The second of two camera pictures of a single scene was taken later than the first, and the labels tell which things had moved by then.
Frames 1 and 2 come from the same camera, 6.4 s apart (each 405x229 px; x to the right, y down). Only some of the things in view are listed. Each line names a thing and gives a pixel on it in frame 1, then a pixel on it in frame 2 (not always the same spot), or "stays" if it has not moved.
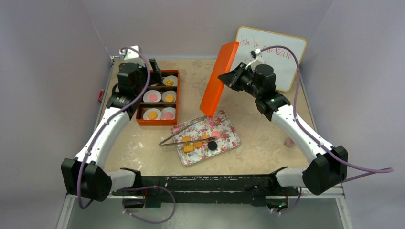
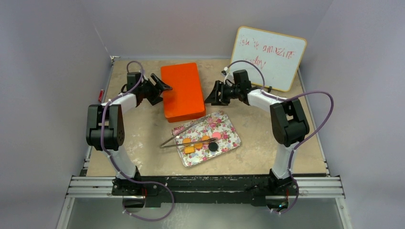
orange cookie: (197, 144) stays
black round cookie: (212, 145) stays
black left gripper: (155, 75) -> (157, 89)
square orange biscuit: (188, 148) stays
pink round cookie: (216, 133) stays
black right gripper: (232, 78) -> (214, 97)
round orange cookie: (186, 139) stays
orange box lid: (211, 96) -> (185, 101)
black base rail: (247, 189) stays
